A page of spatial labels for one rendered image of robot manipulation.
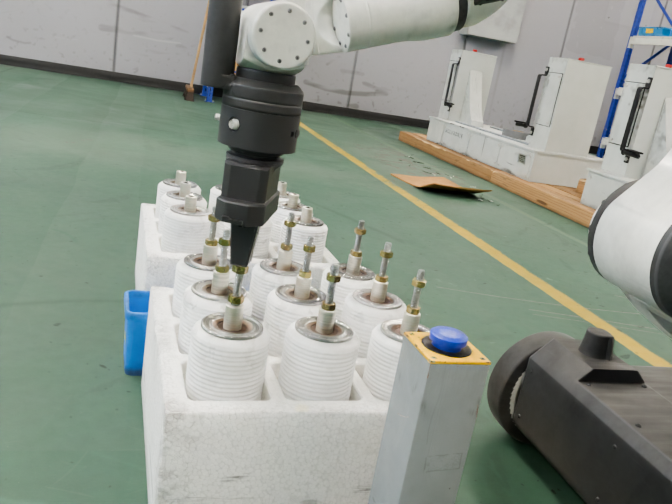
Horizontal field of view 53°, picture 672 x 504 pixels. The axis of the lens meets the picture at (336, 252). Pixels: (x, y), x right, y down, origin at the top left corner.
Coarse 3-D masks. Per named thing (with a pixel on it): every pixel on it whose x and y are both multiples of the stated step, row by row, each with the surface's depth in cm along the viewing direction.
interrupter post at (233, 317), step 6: (228, 306) 80; (234, 306) 80; (240, 306) 80; (228, 312) 80; (234, 312) 80; (240, 312) 80; (228, 318) 80; (234, 318) 80; (240, 318) 80; (228, 324) 80; (234, 324) 80; (240, 324) 81; (234, 330) 80
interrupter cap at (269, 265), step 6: (270, 258) 109; (276, 258) 110; (264, 264) 106; (270, 264) 107; (276, 264) 108; (294, 264) 108; (300, 264) 109; (270, 270) 103; (276, 270) 104; (282, 270) 106; (288, 270) 106; (294, 270) 106; (294, 276) 104
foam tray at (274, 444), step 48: (144, 384) 106; (144, 432) 99; (192, 432) 76; (240, 432) 78; (288, 432) 79; (336, 432) 81; (192, 480) 78; (240, 480) 80; (288, 480) 82; (336, 480) 84
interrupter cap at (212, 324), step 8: (224, 312) 84; (208, 320) 82; (216, 320) 82; (248, 320) 83; (256, 320) 84; (208, 328) 79; (216, 328) 80; (248, 328) 81; (256, 328) 82; (216, 336) 78; (224, 336) 78; (232, 336) 78; (240, 336) 78; (248, 336) 79; (256, 336) 80
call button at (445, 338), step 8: (432, 328) 71; (440, 328) 71; (448, 328) 71; (432, 336) 69; (440, 336) 69; (448, 336) 69; (456, 336) 69; (464, 336) 70; (432, 344) 70; (440, 344) 69; (448, 344) 68; (456, 344) 68; (464, 344) 69
